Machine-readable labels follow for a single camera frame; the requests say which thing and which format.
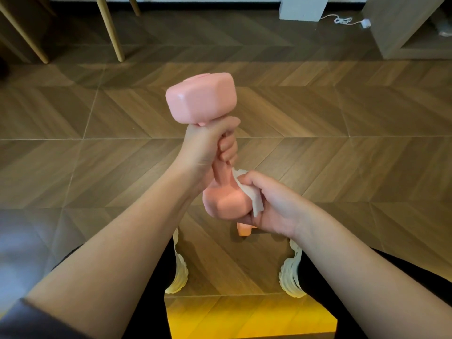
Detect white wipe cloth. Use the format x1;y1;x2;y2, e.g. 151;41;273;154
231;167;265;218

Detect person's white right shoe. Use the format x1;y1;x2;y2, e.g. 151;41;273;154
278;239;307;299

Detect person's white left shoe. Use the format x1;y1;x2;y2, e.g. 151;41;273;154
164;227;190;294

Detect person's leg black trousers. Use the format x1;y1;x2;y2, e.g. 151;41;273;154
52;236;177;339
298;245;452;339

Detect white box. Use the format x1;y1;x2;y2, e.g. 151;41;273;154
278;0;331;22

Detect wooden cabinet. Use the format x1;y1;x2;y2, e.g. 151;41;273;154
362;0;452;60

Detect person's right leg black trousers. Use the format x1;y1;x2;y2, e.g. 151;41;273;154
298;245;452;339

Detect person's left forearm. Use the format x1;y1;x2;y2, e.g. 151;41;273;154
25;162;212;339

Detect person's right hand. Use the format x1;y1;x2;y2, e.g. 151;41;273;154
237;170;315;241

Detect person's left leg black trousers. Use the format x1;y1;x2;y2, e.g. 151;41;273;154
52;236;177;339

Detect person's left hand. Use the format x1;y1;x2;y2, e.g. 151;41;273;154
178;116;241;190

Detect dark grey sleeve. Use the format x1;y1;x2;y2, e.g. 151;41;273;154
0;297;93;339

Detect pink dumbbell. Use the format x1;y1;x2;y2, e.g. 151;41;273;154
236;222;258;238
165;72;253;221

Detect person's white shoe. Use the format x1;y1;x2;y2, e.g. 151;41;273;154
278;239;307;299
164;227;190;294

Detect white cable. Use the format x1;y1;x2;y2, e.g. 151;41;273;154
319;13;364;27

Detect person's right forearm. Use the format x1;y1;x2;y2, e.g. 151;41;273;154
290;207;452;339

